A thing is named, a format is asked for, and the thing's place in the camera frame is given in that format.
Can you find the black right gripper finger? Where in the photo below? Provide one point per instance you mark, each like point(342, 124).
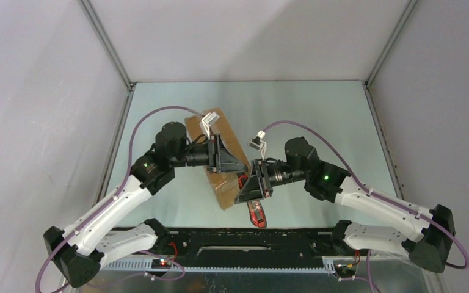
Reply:
point(253, 189)
point(259, 170)

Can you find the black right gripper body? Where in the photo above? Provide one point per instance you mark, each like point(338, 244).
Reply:
point(280, 174)

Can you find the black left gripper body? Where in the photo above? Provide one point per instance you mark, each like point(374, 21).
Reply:
point(198, 155)

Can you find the brown cardboard express box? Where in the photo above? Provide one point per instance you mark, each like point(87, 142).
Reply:
point(225, 185)

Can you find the red black utility knife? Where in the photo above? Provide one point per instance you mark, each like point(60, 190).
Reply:
point(256, 214)

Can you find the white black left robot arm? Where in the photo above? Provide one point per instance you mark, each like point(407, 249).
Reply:
point(82, 249)

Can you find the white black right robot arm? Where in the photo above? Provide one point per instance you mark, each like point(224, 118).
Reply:
point(421, 234)

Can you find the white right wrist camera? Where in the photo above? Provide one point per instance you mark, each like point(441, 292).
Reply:
point(258, 142)

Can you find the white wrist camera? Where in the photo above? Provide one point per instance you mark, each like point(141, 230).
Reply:
point(258, 142)
point(207, 121)

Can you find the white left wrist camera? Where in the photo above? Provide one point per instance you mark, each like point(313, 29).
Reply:
point(207, 121)

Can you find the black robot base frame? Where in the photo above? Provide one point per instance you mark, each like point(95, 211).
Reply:
point(244, 250)

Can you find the aluminium left corner post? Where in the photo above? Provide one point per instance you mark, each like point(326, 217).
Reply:
point(106, 42)

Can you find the aluminium corner post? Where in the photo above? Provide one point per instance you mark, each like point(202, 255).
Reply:
point(392, 39)
point(106, 42)

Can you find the aluminium right corner post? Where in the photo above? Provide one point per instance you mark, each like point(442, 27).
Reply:
point(392, 39)

